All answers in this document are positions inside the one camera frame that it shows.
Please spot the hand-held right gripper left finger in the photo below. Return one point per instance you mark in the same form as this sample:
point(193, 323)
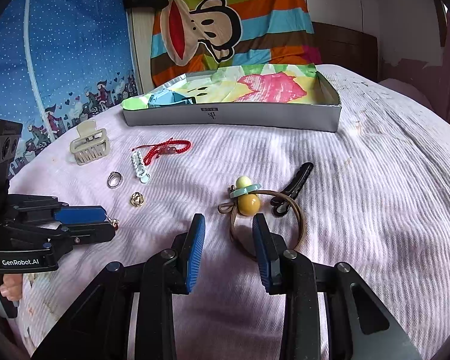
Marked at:
point(195, 255)

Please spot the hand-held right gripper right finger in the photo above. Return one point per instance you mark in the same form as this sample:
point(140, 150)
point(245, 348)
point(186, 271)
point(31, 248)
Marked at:
point(260, 255)

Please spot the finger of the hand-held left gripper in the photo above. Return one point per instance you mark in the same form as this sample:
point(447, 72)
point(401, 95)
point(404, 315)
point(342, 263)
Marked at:
point(78, 214)
point(93, 232)

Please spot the small red earring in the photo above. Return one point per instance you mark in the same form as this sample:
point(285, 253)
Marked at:
point(115, 224)

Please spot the beige hair claw clip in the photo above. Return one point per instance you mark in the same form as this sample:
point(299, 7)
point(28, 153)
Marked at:
point(90, 146)

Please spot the white snap hair clip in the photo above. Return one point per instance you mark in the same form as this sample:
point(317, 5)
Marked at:
point(138, 165)

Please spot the grey cardboard box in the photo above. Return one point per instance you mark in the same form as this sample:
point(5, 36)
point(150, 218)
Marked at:
point(247, 114)

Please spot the person's left hand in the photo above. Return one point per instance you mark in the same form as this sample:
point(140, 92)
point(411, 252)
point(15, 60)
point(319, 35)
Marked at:
point(12, 287)

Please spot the black hair clip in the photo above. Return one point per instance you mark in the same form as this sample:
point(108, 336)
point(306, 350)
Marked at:
point(300, 174)

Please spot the pink ribbed bedspread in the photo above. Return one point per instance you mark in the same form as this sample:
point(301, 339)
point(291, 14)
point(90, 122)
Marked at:
point(360, 195)

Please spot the blue dotted wardrobe cover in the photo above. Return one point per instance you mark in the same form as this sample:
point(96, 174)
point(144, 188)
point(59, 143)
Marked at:
point(78, 45)

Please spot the light blue hair clip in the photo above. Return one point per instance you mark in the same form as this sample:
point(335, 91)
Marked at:
point(165, 97)

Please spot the colourful painted cloth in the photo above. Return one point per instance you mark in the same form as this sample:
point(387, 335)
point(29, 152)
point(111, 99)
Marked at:
point(270, 86)

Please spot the pink pillow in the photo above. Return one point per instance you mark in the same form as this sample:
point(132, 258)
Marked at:
point(401, 90)

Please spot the dark wooden headboard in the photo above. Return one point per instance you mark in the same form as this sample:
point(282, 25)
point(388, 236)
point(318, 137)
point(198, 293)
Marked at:
point(345, 48)

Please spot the striped monkey blanket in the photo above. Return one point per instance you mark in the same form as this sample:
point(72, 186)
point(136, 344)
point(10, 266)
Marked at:
point(217, 18)

